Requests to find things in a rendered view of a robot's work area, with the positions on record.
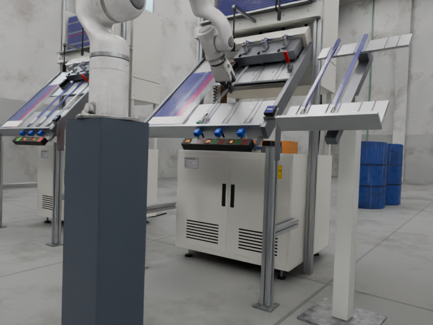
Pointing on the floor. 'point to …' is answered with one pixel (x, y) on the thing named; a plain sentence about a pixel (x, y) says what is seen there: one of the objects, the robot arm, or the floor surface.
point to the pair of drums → (380, 175)
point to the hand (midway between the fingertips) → (229, 88)
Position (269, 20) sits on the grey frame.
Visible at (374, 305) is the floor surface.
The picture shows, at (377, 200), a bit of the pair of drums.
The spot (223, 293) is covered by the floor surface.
